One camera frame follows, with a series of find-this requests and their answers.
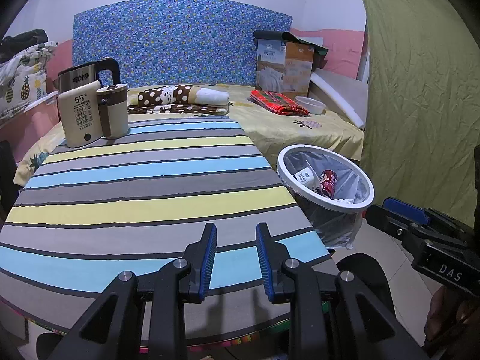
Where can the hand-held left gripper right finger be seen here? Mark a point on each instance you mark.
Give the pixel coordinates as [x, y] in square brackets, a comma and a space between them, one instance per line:
[264, 262]

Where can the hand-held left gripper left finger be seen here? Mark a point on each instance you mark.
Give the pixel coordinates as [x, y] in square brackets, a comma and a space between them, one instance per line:
[208, 262]

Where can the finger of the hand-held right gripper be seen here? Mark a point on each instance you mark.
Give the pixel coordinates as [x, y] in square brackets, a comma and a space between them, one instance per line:
[386, 221]
[407, 210]

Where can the white-rimmed bin with plastic bag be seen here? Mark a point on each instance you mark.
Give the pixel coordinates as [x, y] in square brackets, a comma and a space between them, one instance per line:
[330, 225]

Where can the red drink can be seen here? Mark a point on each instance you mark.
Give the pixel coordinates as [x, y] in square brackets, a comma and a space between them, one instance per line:
[330, 182]

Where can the person's right hand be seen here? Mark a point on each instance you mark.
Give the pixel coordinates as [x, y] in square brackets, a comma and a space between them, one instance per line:
[446, 318]

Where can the white crumpled tissue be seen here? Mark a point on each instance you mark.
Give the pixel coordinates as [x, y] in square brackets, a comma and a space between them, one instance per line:
[343, 201]

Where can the white milk carton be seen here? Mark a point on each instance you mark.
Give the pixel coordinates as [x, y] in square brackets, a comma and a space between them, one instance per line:
[303, 176]

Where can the striped tablecloth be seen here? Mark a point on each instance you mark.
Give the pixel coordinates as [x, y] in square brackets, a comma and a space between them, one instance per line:
[131, 195]

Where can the green curtain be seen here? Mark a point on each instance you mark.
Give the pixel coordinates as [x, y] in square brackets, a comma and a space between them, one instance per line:
[420, 82]

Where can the yellow bed sheet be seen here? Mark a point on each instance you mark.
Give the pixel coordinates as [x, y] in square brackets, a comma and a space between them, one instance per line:
[292, 131]

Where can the clear plastic container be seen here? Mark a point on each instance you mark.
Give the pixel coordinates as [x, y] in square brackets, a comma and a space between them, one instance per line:
[309, 105]

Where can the brown polka dot blanket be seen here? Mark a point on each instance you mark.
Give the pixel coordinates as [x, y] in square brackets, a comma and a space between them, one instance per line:
[176, 108]

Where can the red plaid cloth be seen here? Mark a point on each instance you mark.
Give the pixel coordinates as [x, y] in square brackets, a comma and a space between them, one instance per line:
[277, 103]

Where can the beige and brown lidded mug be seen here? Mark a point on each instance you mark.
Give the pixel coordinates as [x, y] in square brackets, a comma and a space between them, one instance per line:
[116, 116]

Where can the brown polka dot pillow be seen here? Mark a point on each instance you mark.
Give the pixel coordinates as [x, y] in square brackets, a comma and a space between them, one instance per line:
[165, 94]

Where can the cardboard quilt box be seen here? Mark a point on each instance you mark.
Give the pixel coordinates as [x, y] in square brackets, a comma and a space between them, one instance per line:
[285, 71]

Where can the steel and beige electric kettle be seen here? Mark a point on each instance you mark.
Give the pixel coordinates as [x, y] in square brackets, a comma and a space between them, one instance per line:
[78, 120]

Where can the black bag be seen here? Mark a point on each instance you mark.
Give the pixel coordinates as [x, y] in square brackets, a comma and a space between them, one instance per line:
[6, 176]

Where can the pink storage box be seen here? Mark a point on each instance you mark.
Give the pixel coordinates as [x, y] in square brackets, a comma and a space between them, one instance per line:
[33, 123]

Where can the blue floral headboard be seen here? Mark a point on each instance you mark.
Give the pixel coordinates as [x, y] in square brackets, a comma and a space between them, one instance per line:
[180, 41]

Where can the pineapple print quilt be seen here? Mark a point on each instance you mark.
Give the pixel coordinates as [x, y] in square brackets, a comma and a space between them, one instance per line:
[22, 86]

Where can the black clothes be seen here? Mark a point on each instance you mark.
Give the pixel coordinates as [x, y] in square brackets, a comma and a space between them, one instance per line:
[26, 39]

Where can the white bed side rail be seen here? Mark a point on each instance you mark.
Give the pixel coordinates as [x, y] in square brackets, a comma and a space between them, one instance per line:
[337, 90]

